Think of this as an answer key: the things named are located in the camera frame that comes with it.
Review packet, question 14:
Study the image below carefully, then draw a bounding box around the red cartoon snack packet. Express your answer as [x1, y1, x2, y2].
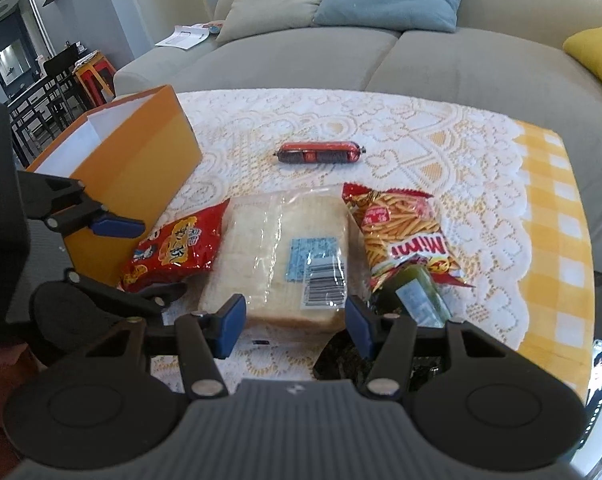
[119, 199, 230, 293]

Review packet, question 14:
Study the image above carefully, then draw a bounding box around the white printed booklet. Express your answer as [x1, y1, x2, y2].
[154, 24, 214, 51]

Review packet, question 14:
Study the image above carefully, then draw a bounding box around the beige sofa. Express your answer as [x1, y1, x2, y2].
[113, 0, 602, 271]

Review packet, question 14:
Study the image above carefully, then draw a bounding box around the orange-red cloth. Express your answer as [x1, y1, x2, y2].
[0, 347, 49, 428]

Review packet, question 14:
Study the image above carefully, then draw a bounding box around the yellow cushion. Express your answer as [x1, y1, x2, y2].
[563, 25, 602, 101]

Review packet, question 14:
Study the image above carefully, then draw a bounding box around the red fries snack packet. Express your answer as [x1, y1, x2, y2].
[342, 182, 474, 293]

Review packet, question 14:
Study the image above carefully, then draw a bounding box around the black dining chair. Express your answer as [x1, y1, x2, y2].
[43, 49, 89, 128]

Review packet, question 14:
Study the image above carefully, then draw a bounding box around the white lace tablecloth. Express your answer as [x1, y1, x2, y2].
[146, 89, 536, 386]

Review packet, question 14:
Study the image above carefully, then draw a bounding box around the red and yellow stool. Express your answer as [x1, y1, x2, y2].
[74, 50, 116, 108]

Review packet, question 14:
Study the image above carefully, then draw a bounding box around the beige cushion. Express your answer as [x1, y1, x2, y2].
[215, 0, 342, 46]

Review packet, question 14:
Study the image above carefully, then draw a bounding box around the yellow checked tablecloth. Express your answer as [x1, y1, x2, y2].
[511, 120, 596, 401]

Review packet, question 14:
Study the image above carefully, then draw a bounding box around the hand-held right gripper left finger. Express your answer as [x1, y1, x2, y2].
[83, 294, 246, 401]

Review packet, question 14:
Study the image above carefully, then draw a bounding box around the orange cardboard box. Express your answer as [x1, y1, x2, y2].
[25, 85, 203, 288]

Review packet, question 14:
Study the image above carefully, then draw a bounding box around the green snack packet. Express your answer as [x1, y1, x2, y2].
[376, 265, 452, 330]

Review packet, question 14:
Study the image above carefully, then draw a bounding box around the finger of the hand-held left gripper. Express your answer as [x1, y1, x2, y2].
[63, 268, 188, 317]
[18, 171, 146, 239]

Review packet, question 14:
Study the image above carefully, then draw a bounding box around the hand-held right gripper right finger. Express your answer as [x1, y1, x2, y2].
[345, 296, 519, 401]

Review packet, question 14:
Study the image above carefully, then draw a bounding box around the dark seaweed snack packet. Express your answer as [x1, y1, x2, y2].
[312, 327, 449, 393]

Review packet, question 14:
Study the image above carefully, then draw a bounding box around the clear bag of sliced bread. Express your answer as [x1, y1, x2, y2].
[197, 187, 369, 333]

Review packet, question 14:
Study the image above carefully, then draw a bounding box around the red sausage stick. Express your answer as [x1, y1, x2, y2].
[275, 141, 368, 165]

